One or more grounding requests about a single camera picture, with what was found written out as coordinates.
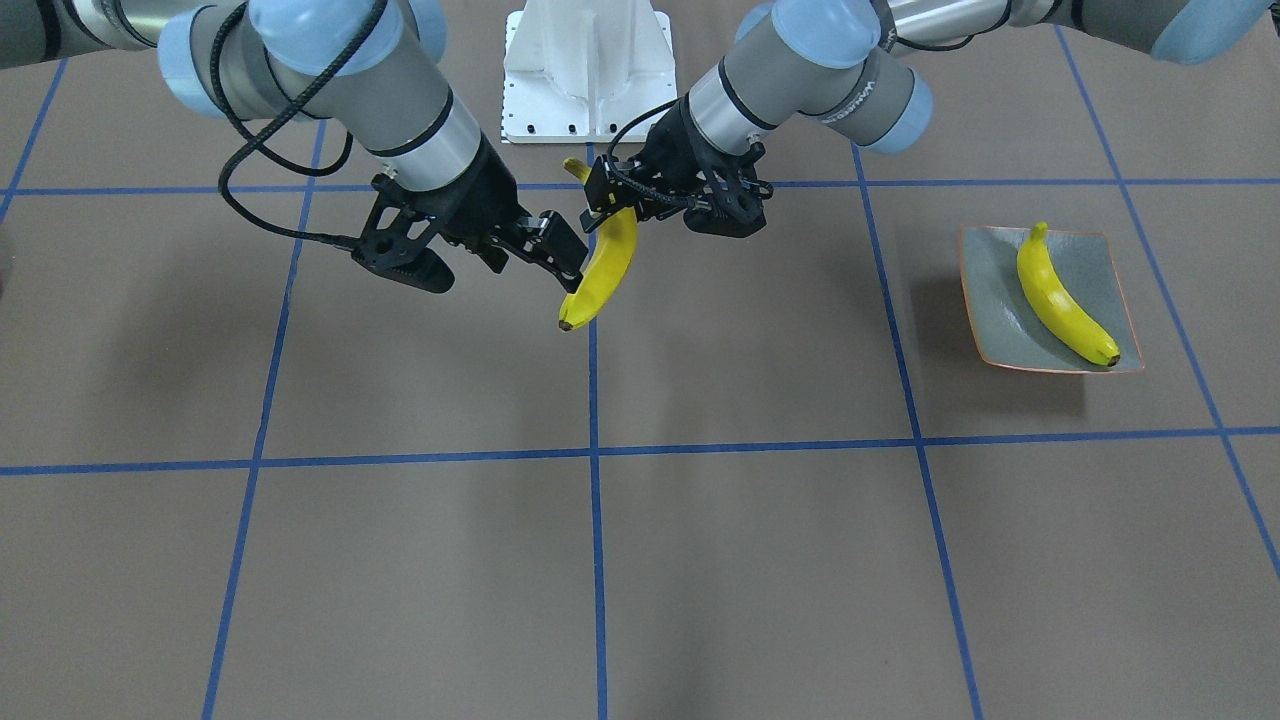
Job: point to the yellow banana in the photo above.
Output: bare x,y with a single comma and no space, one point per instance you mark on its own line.
1055,308
616,242

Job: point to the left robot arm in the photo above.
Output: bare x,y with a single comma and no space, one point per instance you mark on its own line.
842,65

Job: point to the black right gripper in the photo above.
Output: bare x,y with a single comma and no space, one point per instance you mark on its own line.
482,196

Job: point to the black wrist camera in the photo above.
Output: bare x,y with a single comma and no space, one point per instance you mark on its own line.
395,244
733,208

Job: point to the brown paper table mat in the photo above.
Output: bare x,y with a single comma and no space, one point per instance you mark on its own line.
774,480

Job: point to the grey square plate orange rim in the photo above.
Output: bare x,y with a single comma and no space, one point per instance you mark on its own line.
1005,328

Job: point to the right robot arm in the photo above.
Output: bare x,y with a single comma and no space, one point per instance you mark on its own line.
372,66

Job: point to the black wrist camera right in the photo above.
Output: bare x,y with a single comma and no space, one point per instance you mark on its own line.
395,244

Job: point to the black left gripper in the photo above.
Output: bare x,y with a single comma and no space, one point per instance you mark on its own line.
668,150

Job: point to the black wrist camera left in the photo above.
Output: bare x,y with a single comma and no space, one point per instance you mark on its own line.
733,208

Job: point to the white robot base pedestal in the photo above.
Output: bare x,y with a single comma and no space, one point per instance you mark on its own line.
579,71

